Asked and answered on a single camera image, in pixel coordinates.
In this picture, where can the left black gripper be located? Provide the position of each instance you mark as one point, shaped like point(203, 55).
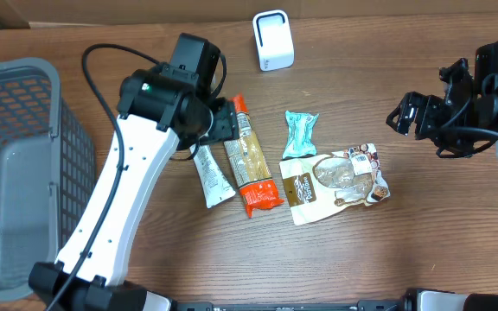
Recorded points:
point(230, 128)

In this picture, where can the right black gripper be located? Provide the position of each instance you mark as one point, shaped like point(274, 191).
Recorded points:
point(428, 108)

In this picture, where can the orange spaghetti pasta package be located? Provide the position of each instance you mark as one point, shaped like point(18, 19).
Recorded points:
point(252, 174)

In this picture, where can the white shampoo tube gold cap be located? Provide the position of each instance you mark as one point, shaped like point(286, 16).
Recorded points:
point(215, 186)

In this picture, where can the teal snack wrapper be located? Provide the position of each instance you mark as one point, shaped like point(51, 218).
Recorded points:
point(299, 139)

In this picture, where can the beige brown snack pouch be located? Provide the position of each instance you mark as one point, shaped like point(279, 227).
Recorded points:
point(323, 185)

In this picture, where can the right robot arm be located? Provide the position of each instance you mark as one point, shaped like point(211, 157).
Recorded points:
point(482, 126)

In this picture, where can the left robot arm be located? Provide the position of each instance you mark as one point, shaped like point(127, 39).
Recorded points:
point(170, 107)

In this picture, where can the white barcode scanner stand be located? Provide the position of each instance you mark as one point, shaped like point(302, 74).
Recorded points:
point(273, 39)

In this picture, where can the grey plastic shopping basket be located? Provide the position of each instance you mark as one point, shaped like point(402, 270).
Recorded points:
point(47, 171)

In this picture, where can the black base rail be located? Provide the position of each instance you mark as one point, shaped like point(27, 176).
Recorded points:
point(362, 305)

